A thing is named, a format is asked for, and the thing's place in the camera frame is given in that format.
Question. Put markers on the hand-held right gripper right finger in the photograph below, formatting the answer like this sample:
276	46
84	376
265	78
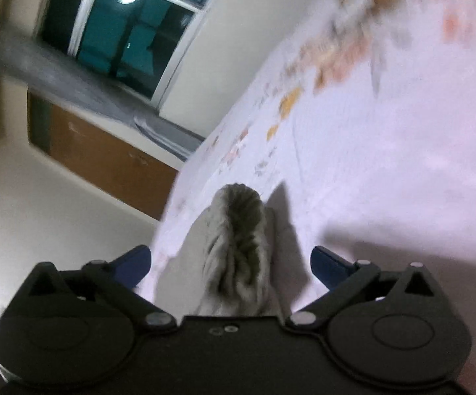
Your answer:
328	266

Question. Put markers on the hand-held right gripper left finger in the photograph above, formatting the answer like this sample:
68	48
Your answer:
137	262

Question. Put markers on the light grey pants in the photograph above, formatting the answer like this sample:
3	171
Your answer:
238	230

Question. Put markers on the brown wooden cabinet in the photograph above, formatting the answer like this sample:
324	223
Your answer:
110	160

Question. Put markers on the pink floral bed sheet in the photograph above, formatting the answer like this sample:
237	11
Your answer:
386	152

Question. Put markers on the grey curtain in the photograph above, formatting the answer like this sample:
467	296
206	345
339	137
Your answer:
77	86

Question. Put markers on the white-framed window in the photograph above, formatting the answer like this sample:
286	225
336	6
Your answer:
139	37

